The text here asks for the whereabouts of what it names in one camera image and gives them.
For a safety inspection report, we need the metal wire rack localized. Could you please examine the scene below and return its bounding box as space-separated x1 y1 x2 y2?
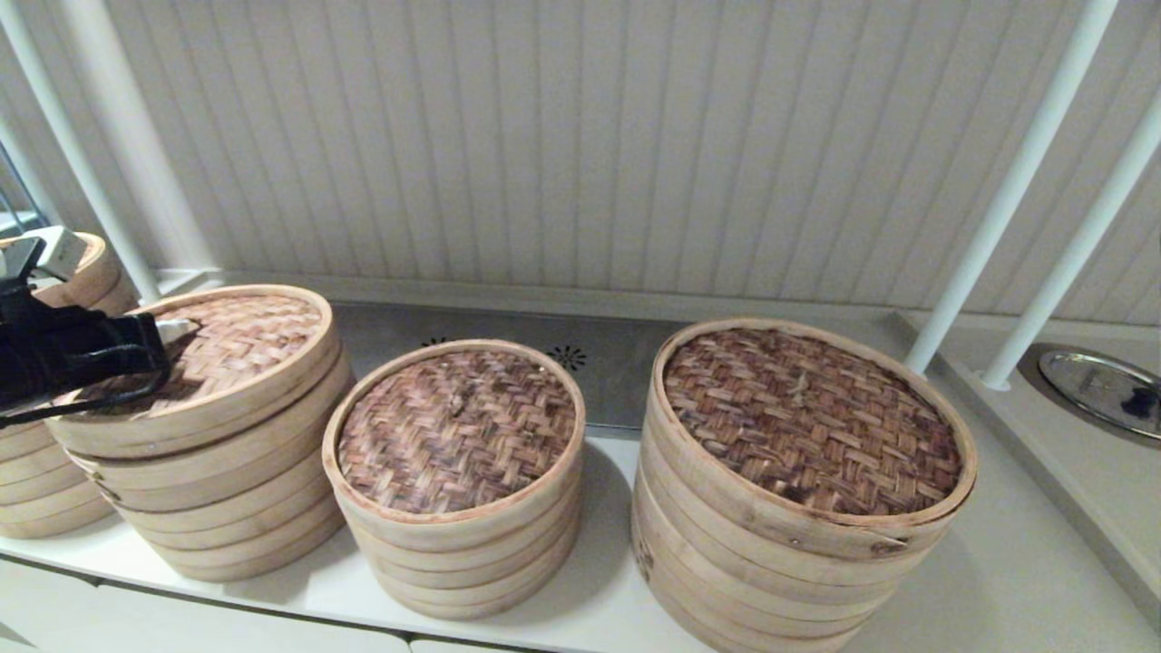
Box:
0 141 42 235

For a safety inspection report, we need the small bamboo steamer stack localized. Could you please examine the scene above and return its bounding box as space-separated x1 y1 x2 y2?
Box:
343 472 583 621

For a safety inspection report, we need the thick white post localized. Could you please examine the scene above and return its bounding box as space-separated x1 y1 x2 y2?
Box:
56 0 228 305

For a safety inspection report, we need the woven bamboo lid with loop handle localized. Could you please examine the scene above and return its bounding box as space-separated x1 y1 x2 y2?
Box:
41 285 344 459

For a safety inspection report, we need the white cabinet front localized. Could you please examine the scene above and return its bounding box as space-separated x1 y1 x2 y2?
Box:
0 553 563 653

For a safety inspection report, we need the second-left bamboo steamer stack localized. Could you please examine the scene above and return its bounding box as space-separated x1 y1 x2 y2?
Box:
68 363 356 583

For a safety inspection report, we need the large bamboo steamer stack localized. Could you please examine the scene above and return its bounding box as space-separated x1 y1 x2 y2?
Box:
630 435 944 653
640 317 979 559

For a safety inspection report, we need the square metal lid with knob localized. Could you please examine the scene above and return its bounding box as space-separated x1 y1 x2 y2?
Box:
331 304 690 432

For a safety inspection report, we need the round stainless steel pot lid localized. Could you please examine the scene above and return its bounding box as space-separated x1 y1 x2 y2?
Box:
1036 352 1161 443

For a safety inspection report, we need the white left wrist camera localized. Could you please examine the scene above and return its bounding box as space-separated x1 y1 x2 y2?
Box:
0 227 87 282

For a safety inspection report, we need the small woven bamboo steamer lid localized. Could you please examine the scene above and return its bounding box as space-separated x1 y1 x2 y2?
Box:
323 341 587 554

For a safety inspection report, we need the thin white metal pole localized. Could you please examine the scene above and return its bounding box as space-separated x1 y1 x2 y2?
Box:
978 86 1161 395
901 0 1120 380
0 0 166 305

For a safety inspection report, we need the large right bamboo steamer stack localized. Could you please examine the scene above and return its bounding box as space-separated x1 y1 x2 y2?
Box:
640 317 979 559

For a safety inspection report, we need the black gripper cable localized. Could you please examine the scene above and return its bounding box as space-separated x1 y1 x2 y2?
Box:
0 363 170 429

